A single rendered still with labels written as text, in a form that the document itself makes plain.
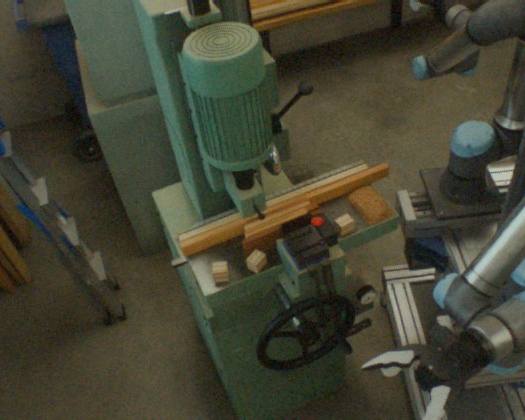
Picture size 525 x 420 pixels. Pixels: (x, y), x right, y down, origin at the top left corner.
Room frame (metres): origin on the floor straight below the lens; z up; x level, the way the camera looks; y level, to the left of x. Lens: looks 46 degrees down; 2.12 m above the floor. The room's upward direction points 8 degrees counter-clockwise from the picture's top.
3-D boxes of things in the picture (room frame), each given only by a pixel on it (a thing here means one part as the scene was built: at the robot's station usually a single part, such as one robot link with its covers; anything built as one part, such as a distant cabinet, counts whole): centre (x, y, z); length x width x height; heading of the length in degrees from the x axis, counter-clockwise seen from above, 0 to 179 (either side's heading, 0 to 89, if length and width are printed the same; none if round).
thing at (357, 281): (1.08, -0.24, 0.58); 0.12 x 0.08 x 0.08; 18
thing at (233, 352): (1.24, 0.09, 0.36); 0.58 x 0.45 x 0.71; 18
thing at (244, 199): (1.15, 0.05, 1.03); 0.14 x 0.07 x 0.09; 18
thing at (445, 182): (1.25, -0.63, 0.87); 0.15 x 0.15 x 0.10
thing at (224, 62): (1.13, 0.05, 1.35); 0.18 x 0.18 x 0.31
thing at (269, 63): (1.38, -0.03, 1.23); 0.09 x 0.08 x 0.15; 18
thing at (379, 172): (1.17, -0.06, 0.92); 0.67 x 0.02 x 0.04; 108
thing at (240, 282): (1.06, -0.07, 0.87); 0.61 x 0.30 x 0.06; 108
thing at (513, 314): (0.52, -0.42, 1.21); 0.11 x 0.08 x 0.09; 114
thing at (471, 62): (1.53, -0.68, 1.12); 0.11 x 0.08 x 0.11; 103
